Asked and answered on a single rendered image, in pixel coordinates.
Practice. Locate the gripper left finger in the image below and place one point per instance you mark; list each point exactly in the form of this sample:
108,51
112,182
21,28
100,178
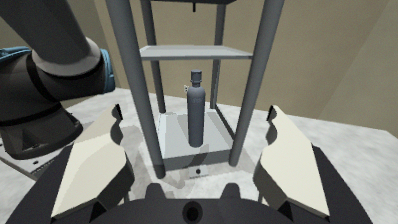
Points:
86,179

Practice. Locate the white shelving unit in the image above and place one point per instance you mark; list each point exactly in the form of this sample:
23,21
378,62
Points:
168,146

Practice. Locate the dark grey bottle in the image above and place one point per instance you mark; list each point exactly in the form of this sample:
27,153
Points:
196,110

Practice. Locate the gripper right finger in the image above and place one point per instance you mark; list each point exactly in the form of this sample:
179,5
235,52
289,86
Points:
297,179

